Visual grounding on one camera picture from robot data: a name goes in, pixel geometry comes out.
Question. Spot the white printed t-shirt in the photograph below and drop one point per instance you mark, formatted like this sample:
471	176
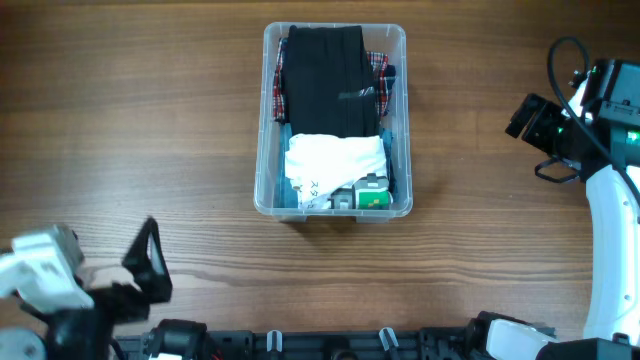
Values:
318	164

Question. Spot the black garment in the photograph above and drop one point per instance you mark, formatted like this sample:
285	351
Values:
328	83

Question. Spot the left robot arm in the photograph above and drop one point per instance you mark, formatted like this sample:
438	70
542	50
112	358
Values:
70	334

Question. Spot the clear plastic storage container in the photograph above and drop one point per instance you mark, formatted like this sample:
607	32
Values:
387	38

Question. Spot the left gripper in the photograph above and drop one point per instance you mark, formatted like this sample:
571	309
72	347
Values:
130	303

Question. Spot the red blue plaid cloth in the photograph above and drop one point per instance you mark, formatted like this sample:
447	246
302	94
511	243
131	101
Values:
384	79

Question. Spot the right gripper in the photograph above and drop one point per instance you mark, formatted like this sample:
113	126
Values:
536	131

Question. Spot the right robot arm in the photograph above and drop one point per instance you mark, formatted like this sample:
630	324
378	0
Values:
597	134

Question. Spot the blue denim jeans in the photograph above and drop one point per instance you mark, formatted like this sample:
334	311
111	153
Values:
286	197

